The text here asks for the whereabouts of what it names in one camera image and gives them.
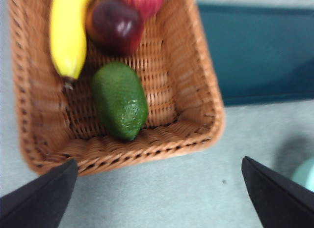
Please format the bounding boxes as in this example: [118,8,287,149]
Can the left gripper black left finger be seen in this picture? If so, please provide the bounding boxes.
[0,158,79,228]

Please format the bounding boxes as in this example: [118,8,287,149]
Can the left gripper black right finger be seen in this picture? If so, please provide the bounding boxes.
[241,156,314,228]

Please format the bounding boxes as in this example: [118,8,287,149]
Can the teal bowl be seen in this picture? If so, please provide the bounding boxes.
[291,158,314,193]

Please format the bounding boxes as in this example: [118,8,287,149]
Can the green avocado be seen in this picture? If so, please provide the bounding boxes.
[91,61,149,141]

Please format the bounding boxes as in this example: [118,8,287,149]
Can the dark rectangular tray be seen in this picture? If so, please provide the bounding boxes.
[197,1,314,107]

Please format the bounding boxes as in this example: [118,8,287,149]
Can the yellow banana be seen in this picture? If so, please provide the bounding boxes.
[50,0,95,90]

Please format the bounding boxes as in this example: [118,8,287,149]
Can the brown wicker basket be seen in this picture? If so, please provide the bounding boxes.
[7,0,226,177]

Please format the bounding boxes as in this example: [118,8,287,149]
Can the dark red plum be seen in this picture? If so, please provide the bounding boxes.
[85,0,145,56]

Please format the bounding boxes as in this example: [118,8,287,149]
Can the red orange peach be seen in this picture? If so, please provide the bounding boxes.
[110,0,168,20]

